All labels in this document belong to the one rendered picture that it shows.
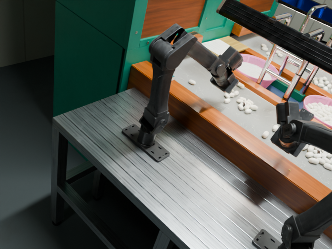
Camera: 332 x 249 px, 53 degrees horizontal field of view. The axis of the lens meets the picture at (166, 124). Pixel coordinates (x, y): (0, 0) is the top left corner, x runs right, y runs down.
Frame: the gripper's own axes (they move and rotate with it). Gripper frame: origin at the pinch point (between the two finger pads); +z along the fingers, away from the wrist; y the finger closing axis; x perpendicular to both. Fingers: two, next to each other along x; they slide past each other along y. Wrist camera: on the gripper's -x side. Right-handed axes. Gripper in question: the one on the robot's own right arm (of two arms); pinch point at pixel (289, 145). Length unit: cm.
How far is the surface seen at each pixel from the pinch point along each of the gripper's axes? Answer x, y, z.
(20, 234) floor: 104, 72, 5
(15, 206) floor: 100, 88, 9
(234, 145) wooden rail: 11.6, 15.3, -1.4
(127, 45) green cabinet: 4, 75, -12
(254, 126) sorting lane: -0.6, 17.1, 13.0
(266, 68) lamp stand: -28, 33, 28
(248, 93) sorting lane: -14.0, 32.6, 28.5
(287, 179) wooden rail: 10.2, -6.6, -2.8
